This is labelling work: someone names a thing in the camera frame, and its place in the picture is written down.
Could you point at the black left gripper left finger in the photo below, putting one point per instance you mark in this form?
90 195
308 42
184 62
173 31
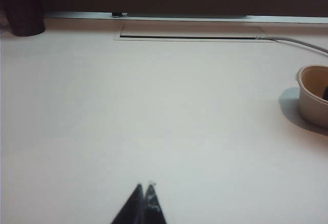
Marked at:
133 206

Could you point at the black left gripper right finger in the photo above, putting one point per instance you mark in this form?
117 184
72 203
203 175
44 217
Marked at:
153 206

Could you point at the yellow green cleaning sponge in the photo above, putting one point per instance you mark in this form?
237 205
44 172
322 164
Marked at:
326 93

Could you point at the beige paper lunch box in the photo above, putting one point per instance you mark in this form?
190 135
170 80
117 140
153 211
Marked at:
311 106

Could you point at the black divider clamp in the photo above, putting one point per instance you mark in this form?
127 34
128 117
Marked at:
117 14

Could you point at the dark cylindrical container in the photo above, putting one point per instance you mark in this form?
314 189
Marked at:
24 8

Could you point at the silver divider base rail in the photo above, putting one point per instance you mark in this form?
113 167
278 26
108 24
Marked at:
194 17

